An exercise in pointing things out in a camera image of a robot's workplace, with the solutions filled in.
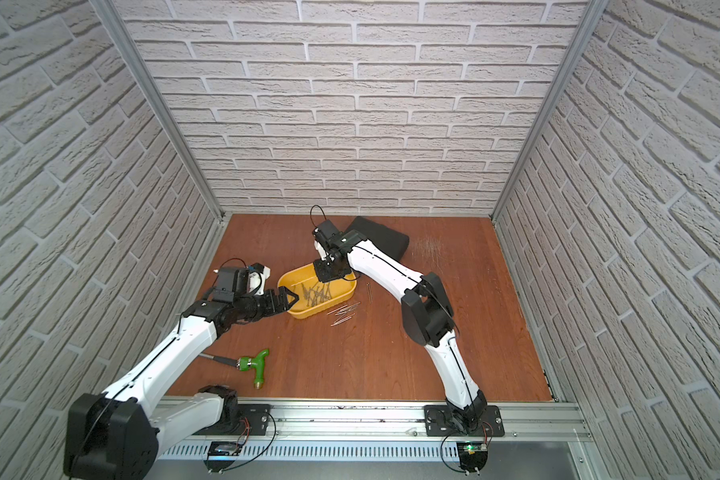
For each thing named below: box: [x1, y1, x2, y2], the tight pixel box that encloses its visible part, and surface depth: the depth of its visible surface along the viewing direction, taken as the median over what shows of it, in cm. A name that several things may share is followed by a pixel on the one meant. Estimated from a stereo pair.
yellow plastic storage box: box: [277, 262, 357, 320], surface depth 97 cm
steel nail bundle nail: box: [327, 302, 361, 320], surface depth 95 cm
